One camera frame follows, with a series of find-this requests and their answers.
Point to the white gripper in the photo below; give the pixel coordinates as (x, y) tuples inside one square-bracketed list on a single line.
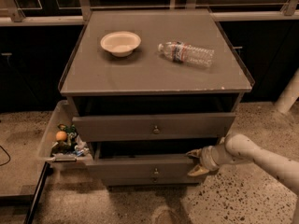
[(206, 159)]

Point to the grey drawer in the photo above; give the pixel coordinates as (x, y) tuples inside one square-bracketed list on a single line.
[(144, 166), (153, 127), (152, 181)]

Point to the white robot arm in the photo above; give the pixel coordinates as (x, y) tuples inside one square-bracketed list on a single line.
[(238, 148)]

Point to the grey top drawer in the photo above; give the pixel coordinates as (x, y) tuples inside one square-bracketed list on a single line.
[(153, 127)]

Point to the grey bottom drawer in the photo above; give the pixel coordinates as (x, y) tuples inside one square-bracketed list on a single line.
[(152, 181)]

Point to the grey drawer cabinet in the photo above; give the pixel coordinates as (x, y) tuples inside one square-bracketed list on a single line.
[(97, 83)]

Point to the clear plastic water bottle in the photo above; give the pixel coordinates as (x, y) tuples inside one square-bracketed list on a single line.
[(180, 52)]

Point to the crumpled white blue wrapper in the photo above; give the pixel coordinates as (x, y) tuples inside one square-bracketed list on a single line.
[(81, 149)]

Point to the green snack bag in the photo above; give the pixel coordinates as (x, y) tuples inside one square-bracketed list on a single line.
[(68, 145)]

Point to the orange ball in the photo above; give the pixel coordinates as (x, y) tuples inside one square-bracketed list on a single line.
[(61, 136)]

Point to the clear plastic storage bin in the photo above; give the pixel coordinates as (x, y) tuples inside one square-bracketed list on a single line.
[(61, 115)]

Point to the white paper bowl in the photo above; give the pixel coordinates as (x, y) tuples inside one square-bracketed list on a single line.
[(120, 44)]

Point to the white metal railing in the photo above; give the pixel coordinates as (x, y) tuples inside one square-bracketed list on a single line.
[(68, 12)]

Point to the white post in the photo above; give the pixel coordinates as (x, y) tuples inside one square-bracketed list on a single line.
[(289, 96)]

